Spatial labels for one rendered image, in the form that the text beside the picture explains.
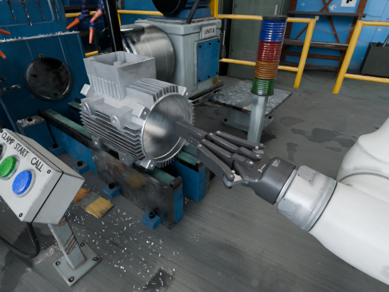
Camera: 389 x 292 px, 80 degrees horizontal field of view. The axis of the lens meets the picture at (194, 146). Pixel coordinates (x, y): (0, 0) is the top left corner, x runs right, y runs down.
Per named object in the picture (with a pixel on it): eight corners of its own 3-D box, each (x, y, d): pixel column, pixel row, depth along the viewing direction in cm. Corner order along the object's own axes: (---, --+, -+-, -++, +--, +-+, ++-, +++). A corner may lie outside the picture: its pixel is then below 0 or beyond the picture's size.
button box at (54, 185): (9, 174, 40) (-27, 165, 35) (33, 139, 41) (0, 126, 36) (58, 226, 31) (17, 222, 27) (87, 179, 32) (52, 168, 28)
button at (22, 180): (21, 189, 31) (7, 186, 29) (35, 170, 31) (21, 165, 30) (30, 200, 29) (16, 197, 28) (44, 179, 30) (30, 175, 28)
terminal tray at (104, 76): (90, 90, 54) (81, 58, 50) (126, 79, 61) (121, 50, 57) (122, 103, 48) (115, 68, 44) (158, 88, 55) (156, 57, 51)
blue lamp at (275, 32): (254, 40, 57) (257, 19, 55) (264, 37, 61) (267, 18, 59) (278, 43, 54) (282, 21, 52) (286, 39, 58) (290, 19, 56)
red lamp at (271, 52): (252, 59, 60) (254, 40, 57) (261, 55, 64) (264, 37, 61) (274, 62, 57) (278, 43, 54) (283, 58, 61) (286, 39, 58)
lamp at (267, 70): (249, 76, 62) (252, 59, 60) (259, 71, 66) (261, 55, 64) (271, 80, 59) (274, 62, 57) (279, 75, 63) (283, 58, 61)
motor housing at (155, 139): (90, 152, 60) (67, 79, 49) (145, 124, 72) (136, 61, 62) (142, 185, 50) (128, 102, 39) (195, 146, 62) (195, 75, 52)
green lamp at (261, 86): (247, 92, 65) (249, 76, 62) (256, 86, 69) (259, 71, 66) (267, 97, 62) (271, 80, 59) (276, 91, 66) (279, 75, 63)
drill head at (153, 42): (87, 94, 94) (68, 26, 80) (158, 72, 121) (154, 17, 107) (125, 110, 82) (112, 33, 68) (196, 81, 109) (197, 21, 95)
